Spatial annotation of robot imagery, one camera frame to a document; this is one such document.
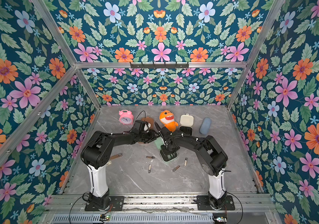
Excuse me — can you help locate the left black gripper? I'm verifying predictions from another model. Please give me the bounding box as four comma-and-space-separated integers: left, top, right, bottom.
138, 130, 159, 144

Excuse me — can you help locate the green clipper case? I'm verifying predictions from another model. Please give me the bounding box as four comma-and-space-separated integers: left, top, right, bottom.
154, 137, 178, 162

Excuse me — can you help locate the brown clipper case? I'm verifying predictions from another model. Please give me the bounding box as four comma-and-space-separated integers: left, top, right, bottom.
141, 117, 154, 131

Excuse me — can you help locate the brown nail file tool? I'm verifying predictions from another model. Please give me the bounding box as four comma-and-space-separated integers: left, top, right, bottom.
110, 153, 123, 160

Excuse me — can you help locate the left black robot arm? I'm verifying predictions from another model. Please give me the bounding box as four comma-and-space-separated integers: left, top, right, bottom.
81, 130, 159, 211

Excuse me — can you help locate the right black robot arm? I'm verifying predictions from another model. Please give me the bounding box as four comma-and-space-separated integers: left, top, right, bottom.
157, 127, 228, 210

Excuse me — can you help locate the cream open clipper case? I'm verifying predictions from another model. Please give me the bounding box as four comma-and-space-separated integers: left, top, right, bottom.
179, 113, 194, 135

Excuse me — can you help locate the pink alarm clock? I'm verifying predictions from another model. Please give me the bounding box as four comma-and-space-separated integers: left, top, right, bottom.
119, 110, 134, 125

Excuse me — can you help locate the orange shark plush toy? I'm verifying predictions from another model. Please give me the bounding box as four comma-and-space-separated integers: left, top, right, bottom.
159, 110, 178, 132

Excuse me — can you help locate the blue closed case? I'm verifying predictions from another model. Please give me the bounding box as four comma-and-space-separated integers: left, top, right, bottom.
199, 118, 212, 135

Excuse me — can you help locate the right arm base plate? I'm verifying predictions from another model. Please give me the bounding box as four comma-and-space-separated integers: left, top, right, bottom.
193, 195, 235, 211

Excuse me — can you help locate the black wall hook rail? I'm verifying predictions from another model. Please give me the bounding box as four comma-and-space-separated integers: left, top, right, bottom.
130, 62, 189, 69

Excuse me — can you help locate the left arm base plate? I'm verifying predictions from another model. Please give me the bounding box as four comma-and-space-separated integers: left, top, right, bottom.
84, 196, 125, 211

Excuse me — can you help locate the white vented cable duct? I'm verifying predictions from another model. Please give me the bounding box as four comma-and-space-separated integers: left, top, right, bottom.
51, 213, 213, 224

